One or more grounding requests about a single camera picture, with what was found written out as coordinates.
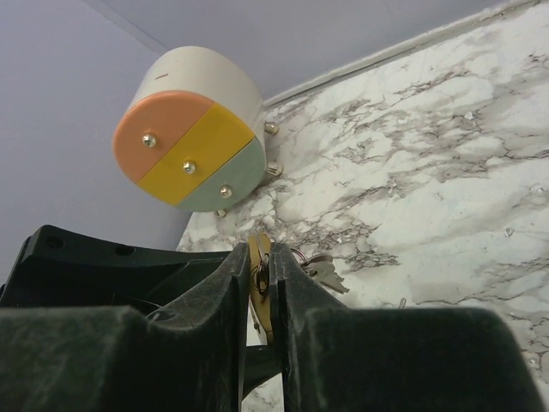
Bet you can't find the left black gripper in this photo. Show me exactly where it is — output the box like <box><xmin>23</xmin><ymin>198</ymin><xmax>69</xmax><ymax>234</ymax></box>
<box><xmin>0</xmin><ymin>225</ymin><xmax>284</xmax><ymax>403</ymax></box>

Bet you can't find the large brass padlock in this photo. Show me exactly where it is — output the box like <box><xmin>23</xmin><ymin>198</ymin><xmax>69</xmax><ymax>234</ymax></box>
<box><xmin>248</xmin><ymin>233</ymin><xmax>274</xmax><ymax>345</ymax></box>

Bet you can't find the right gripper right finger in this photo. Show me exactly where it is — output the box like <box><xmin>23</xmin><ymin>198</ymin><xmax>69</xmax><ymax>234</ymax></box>
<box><xmin>272</xmin><ymin>244</ymin><xmax>534</xmax><ymax>411</ymax></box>

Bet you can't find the silver key bunch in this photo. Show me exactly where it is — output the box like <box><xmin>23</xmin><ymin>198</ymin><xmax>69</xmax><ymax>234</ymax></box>
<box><xmin>255</xmin><ymin>248</ymin><xmax>349</xmax><ymax>297</ymax></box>

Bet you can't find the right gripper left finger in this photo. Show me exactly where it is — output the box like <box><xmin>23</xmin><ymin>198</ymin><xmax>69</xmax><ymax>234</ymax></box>
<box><xmin>1</xmin><ymin>244</ymin><xmax>250</xmax><ymax>411</ymax></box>

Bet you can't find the round pastel drawer box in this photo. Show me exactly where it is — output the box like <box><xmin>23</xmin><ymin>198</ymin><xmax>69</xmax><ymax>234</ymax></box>
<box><xmin>112</xmin><ymin>46</ymin><xmax>282</xmax><ymax>215</ymax></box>

